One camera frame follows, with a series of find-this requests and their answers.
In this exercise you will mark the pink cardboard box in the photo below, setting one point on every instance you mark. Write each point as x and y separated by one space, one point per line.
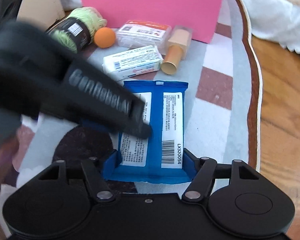
199 15

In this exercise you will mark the white bed skirt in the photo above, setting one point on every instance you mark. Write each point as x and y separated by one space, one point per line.
277 21

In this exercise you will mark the white tissue packet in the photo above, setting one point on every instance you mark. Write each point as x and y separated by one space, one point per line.
132 63

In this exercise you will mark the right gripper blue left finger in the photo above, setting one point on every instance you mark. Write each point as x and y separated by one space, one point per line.
110 164

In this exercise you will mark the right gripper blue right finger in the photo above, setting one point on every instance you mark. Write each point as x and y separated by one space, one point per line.
190 162

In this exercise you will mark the blue wet wipes packet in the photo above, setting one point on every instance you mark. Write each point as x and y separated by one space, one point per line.
159 158

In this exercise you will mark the clear cotton swab box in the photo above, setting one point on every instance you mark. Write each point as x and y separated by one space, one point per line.
135 34

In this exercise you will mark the green yarn ball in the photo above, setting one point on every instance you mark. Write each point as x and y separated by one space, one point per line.
77 30

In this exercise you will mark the left hand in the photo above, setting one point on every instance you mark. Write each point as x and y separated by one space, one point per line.
0 169

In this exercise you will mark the gold perfume bottle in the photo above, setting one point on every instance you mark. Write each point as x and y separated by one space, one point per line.
176 49

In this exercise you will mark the orange ball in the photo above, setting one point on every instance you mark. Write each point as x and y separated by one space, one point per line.
104 37

